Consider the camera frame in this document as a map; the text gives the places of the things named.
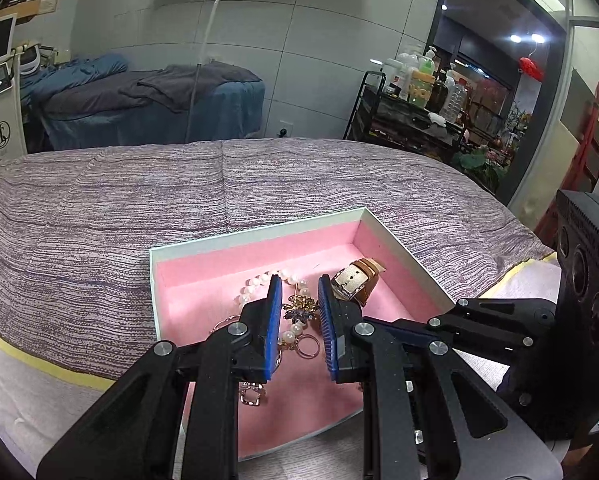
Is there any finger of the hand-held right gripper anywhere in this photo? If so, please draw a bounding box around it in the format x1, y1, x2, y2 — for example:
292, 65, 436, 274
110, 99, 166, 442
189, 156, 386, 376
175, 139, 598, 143
364, 297, 556, 344
451, 332, 537, 369

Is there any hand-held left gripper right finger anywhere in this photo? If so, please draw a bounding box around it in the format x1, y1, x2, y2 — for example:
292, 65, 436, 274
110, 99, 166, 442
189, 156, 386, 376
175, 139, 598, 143
318, 274, 563, 480

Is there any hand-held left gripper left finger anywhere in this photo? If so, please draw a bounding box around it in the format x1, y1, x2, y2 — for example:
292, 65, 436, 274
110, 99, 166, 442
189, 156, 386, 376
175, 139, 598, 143
36, 275, 283, 480

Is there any gold key ring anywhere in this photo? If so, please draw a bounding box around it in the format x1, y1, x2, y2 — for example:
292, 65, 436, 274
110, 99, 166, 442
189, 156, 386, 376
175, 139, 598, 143
294, 334, 323, 359

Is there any gold flower brooch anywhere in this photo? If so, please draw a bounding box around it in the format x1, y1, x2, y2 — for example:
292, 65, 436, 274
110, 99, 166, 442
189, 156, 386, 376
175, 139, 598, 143
280, 294, 321, 322

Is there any gold chain jewelry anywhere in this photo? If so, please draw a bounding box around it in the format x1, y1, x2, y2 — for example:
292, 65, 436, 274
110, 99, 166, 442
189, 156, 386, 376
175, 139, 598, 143
209, 315, 242, 336

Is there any white pearl bracelet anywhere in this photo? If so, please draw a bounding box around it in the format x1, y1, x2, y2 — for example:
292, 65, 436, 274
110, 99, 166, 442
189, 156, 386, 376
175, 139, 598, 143
234, 270, 310, 351

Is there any silver chain necklace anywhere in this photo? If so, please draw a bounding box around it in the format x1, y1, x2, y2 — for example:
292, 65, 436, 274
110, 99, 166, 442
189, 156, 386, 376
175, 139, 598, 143
238, 380, 269, 407

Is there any light blue box pink lining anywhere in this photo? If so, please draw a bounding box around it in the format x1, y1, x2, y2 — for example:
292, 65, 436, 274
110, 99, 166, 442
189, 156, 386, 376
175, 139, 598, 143
149, 206, 457, 461

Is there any green potted plant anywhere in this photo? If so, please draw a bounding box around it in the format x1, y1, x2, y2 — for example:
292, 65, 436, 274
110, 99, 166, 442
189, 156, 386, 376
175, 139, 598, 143
452, 147, 507, 196

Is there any purple striped bedspread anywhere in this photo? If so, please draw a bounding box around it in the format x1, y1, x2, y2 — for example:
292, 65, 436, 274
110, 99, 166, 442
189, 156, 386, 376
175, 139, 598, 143
0, 137, 555, 376

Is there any black trolley cart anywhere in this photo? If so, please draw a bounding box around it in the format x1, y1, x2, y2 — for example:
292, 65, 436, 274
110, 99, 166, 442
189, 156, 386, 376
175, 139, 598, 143
343, 70, 473, 163

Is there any red hanging ornament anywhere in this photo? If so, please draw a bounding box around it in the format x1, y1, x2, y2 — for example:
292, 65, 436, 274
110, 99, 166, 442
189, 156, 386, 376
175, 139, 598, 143
518, 55, 545, 82

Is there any clear plastic bottle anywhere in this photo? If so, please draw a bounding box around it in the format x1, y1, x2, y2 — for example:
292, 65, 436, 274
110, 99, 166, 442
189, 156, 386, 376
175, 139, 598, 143
442, 82, 468, 122

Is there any blue massage bed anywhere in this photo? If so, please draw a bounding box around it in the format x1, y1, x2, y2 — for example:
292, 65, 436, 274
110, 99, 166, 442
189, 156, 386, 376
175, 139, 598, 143
19, 54, 267, 152

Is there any yellow green bottle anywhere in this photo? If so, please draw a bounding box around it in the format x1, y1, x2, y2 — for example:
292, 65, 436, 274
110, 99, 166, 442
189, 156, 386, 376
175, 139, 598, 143
409, 72, 435, 109

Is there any dark brown bottle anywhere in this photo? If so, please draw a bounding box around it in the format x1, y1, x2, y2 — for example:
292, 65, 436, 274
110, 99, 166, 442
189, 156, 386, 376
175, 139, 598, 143
427, 65, 455, 114

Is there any grey blanket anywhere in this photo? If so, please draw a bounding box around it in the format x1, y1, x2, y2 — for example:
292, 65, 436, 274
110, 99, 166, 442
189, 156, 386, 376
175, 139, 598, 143
119, 64, 262, 113

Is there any white beauty machine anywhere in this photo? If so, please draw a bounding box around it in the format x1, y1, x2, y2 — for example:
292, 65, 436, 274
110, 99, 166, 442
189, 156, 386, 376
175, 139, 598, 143
0, 15, 30, 157

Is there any tan leather strap watch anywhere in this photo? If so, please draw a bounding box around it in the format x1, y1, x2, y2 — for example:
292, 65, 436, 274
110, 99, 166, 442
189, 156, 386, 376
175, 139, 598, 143
329, 257, 387, 308

